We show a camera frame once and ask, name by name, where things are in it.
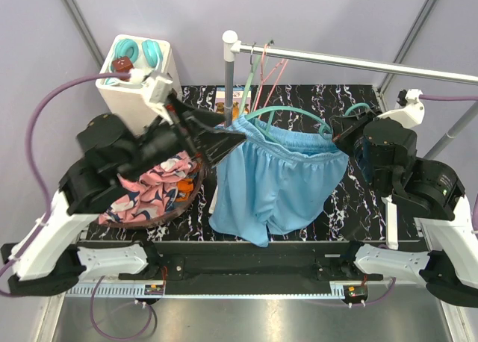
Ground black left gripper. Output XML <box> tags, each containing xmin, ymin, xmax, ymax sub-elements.
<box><xmin>119</xmin><ymin>90</ymin><xmax>249</xmax><ymax>181</ymax></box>

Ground teal plastic hanger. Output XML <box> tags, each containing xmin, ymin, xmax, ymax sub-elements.
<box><xmin>232</xmin><ymin>101</ymin><xmax>376</xmax><ymax>143</ymax></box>

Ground pink patterned shorts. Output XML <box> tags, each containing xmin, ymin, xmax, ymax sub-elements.
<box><xmin>97</xmin><ymin>151</ymin><xmax>199</xmax><ymax>226</ymax></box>

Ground light blue shorts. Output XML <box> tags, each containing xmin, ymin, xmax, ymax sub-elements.
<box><xmin>209</xmin><ymin>116</ymin><xmax>349</xmax><ymax>247</ymax></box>

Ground mint green hanger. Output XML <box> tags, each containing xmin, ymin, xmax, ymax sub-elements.
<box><xmin>238</xmin><ymin>57</ymin><xmax>261</xmax><ymax>115</ymax></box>

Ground pink wire hanger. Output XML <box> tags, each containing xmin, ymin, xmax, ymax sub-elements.
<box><xmin>251</xmin><ymin>40</ymin><xmax>288</xmax><ymax>111</ymax></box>

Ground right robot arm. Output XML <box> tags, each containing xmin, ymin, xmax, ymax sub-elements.
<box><xmin>181</xmin><ymin>103</ymin><xmax>477</xmax><ymax>308</ymax></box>

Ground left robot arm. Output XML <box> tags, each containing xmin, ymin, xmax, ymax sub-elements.
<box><xmin>1</xmin><ymin>99</ymin><xmax>246</xmax><ymax>297</ymax></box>

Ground dog picture book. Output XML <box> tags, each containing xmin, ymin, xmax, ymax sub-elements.
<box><xmin>214</xmin><ymin>87</ymin><xmax>252</xmax><ymax>119</ymax></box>

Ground pink translucent plastic basin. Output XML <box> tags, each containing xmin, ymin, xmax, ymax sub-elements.
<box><xmin>96</xmin><ymin>158</ymin><xmax>206</xmax><ymax>230</ymax></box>

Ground white storage box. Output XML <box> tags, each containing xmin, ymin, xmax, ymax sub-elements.
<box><xmin>96</xmin><ymin>34</ymin><xmax>182</xmax><ymax>134</ymax></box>

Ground silver clothes rack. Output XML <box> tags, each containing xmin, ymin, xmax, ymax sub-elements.
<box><xmin>222</xmin><ymin>30</ymin><xmax>477</xmax><ymax>250</ymax></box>

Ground brown cube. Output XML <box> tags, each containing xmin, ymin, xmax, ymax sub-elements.
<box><xmin>111</xmin><ymin>56</ymin><xmax>134</xmax><ymax>73</ymax></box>

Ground teal cat ear headphones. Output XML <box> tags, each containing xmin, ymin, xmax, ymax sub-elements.
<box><xmin>107</xmin><ymin>38</ymin><xmax>164</xmax><ymax>73</ymax></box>

